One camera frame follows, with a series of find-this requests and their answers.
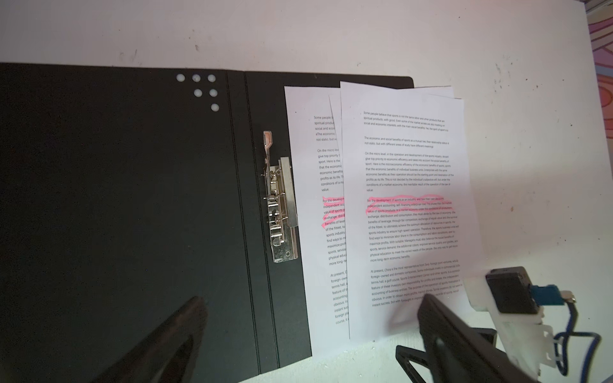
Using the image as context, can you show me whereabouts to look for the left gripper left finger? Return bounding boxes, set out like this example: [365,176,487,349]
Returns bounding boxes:
[94,297,208,382]

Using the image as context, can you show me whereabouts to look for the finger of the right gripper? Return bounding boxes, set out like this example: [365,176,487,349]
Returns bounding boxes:
[395,327,497,383]

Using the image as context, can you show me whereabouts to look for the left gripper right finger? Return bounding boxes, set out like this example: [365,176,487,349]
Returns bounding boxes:
[418,295,535,382]

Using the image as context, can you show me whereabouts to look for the teal file folder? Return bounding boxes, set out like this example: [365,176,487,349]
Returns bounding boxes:
[1,63,413,382]

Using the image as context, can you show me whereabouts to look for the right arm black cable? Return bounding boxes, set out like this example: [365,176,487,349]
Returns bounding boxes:
[552,298,603,377]

